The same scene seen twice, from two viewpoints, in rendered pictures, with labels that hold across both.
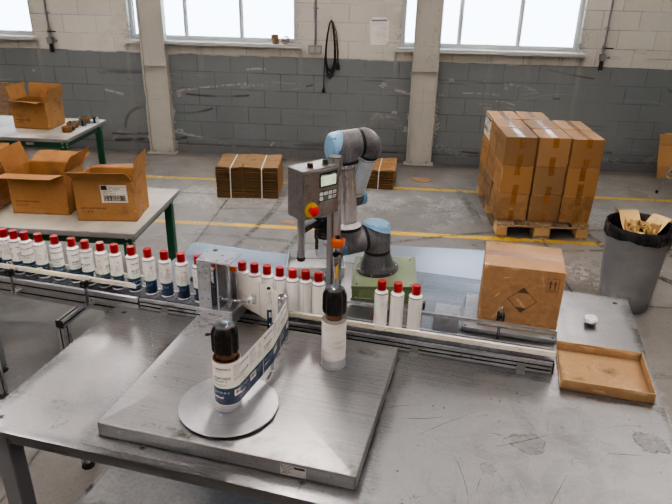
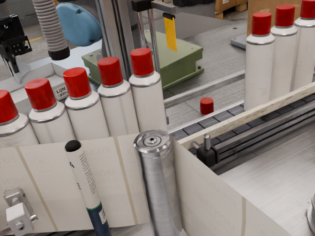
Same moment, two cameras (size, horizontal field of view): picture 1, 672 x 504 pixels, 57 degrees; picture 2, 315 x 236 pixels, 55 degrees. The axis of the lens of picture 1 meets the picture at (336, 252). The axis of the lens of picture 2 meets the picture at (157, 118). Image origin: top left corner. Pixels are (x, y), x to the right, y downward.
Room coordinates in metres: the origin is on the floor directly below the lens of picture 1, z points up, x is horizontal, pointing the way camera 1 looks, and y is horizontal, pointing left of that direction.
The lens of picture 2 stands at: (1.78, 0.33, 1.25)
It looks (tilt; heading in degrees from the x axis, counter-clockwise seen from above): 33 degrees down; 322
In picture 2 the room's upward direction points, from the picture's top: 8 degrees counter-clockwise
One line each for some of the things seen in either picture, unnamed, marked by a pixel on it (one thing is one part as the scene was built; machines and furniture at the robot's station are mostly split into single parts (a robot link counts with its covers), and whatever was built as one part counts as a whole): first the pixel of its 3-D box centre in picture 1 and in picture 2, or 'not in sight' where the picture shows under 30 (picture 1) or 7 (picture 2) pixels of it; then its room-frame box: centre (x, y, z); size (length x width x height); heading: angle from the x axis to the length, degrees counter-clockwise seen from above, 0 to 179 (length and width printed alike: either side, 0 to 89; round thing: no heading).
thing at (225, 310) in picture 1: (221, 286); not in sight; (2.14, 0.44, 1.01); 0.14 x 0.13 x 0.26; 76
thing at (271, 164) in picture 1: (250, 175); not in sight; (6.30, 0.91, 0.16); 0.65 x 0.54 x 0.32; 90
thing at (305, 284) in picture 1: (305, 293); (121, 118); (2.15, 0.11, 0.98); 0.05 x 0.05 x 0.20
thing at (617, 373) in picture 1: (602, 370); not in sight; (1.87, -0.96, 0.85); 0.30 x 0.26 x 0.04; 76
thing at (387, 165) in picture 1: (366, 171); not in sight; (6.71, -0.32, 0.11); 0.65 x 0.54 x 0.22; 83
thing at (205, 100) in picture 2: not in sight; (206, 105); (2.21, -0.17, 0.85); 0.03 x 0.03 x 0.03
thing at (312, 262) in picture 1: (315, 263); (29, 90); (2.70, 0.09, 0.86); 0.27 x 0.20 x 0.05; 91
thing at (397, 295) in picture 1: (396, 306); (280, 57); (2.06, -0.23, 0.98); 0.05 x 0.05 x 0.20
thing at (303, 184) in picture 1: (313, 189); not in sight; (2.23, 0.09, 1.38); 0.17 x 0.10 x 0.19; 131
